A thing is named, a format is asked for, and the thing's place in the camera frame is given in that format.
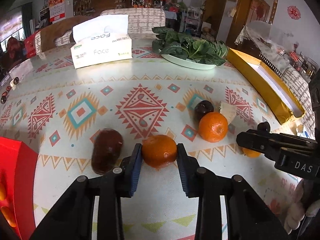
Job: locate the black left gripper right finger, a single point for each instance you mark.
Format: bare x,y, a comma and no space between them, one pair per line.
199,182

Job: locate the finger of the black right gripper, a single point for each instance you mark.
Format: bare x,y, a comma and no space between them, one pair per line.
295,155

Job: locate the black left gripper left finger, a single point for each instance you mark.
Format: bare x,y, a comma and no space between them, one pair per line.
120,182

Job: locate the dark red jujube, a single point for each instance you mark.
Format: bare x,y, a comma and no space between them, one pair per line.
106,150

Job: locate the orange tangerine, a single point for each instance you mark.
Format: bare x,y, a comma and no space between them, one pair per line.
250,153
159,151
213,127

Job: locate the right hand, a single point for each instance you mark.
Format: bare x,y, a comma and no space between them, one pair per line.
296,211

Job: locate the orange tangerine under gripper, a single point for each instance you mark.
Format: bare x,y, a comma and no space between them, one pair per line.
250,153

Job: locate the yellow cardboard box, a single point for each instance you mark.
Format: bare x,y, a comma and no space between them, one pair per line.
268,84

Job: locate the patterned tablecloth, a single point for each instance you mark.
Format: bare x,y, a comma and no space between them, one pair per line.
59,110

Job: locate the dark plum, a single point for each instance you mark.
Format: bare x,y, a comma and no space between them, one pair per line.
202,108

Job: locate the pale sugarcane piece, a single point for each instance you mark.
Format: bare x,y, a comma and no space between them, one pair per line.
228,111

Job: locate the red tray box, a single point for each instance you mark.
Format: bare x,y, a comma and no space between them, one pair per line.
18,164

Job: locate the white plate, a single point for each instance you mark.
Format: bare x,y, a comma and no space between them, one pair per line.
188,63

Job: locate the green leafy vegetables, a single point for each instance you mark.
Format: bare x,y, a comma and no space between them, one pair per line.
187,48

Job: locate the white tissue box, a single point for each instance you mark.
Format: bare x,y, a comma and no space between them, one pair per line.
102,39

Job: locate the white patterned chair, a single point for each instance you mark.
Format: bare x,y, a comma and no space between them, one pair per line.
141,21

